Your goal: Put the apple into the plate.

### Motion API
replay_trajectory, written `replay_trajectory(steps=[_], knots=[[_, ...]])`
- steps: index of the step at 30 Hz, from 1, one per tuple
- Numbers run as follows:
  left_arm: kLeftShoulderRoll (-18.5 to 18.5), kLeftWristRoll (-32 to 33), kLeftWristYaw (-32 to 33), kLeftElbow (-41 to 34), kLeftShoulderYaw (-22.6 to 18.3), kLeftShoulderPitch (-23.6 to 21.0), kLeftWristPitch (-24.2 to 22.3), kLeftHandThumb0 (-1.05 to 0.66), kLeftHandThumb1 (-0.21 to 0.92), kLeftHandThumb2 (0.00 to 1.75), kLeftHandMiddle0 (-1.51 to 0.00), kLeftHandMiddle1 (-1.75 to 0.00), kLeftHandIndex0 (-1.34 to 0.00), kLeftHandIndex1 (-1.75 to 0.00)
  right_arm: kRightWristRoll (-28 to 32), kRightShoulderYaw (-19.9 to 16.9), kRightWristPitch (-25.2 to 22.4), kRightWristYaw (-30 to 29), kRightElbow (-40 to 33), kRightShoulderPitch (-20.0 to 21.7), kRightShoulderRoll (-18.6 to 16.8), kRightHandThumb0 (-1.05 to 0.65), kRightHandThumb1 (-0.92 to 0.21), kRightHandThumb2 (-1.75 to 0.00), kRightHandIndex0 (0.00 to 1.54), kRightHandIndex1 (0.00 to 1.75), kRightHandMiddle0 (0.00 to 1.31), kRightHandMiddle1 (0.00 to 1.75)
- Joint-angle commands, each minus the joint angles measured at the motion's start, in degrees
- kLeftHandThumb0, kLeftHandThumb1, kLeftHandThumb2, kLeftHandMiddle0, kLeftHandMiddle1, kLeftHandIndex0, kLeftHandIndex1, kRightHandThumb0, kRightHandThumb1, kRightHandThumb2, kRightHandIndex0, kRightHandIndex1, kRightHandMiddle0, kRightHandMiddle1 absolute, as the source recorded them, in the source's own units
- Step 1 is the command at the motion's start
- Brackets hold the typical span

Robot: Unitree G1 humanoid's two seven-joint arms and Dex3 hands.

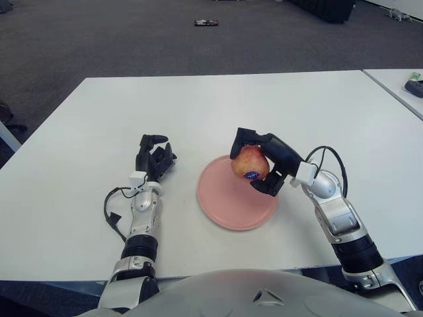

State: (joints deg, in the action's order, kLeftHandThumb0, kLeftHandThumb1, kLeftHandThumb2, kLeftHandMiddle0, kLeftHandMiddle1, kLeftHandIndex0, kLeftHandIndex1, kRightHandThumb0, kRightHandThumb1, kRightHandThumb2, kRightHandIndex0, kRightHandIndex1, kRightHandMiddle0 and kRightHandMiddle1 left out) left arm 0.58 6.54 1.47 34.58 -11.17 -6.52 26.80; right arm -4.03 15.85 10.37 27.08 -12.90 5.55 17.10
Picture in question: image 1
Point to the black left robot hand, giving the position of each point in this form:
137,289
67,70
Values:
145,162

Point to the green packet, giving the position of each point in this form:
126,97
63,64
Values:
415,76

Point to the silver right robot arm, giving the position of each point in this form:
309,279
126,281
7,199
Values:
343,218

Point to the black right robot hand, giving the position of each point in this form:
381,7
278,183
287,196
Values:
284,156

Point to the flat black floor object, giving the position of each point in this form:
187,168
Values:
206,23

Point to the white table leg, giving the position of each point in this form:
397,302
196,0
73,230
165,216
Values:
9,135

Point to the dark chair base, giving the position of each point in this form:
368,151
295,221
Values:
8,114

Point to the black handheld controller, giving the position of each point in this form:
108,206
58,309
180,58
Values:
414,88

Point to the grey robot torso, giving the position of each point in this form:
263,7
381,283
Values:
231,294

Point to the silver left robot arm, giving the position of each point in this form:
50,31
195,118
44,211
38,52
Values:
142,209

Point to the black box furniture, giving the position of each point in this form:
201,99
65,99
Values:
322,10

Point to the red yellow apple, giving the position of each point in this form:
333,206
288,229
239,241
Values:
249,163

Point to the small grey floor robot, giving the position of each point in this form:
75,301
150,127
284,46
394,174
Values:
399,14

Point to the pink round plate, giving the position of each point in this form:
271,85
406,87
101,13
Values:
231,208

